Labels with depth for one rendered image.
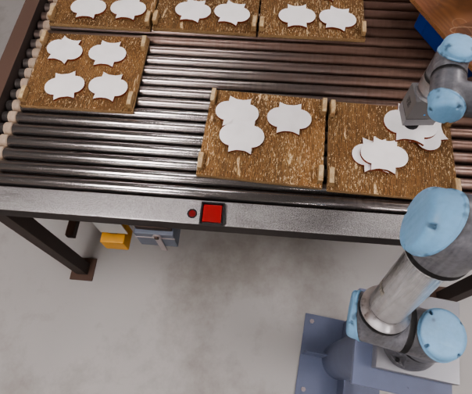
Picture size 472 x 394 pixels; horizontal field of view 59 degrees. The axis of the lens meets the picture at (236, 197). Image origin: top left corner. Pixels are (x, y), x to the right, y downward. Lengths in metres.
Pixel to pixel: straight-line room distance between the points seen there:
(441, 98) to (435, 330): 0.51
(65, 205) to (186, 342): 1.01
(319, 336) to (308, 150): 1.06
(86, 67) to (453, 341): 1.46
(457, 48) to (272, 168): 0.62
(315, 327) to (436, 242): 1.52
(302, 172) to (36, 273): 1.59
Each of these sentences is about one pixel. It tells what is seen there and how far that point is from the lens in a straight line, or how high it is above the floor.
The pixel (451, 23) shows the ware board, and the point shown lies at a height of 1.04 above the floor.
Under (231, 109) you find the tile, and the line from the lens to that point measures 1.47.
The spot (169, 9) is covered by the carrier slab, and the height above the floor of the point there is 0.94.
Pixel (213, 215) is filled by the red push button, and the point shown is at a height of 0.93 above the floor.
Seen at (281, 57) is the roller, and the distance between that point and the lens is 1.67.
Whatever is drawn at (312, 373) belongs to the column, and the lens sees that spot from 2.14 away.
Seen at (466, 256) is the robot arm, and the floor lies 1.52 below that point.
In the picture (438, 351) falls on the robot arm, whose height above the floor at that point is 1.14.
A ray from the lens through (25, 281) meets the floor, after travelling 2.46.
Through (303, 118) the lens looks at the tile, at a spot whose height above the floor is 0.95.
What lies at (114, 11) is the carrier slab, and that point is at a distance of 1.88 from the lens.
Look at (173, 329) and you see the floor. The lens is 2.17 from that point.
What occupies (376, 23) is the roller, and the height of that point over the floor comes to 0.92.
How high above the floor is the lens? 2.12
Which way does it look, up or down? 65 degrees down
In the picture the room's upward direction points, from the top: 3 degrees counter-clockwise
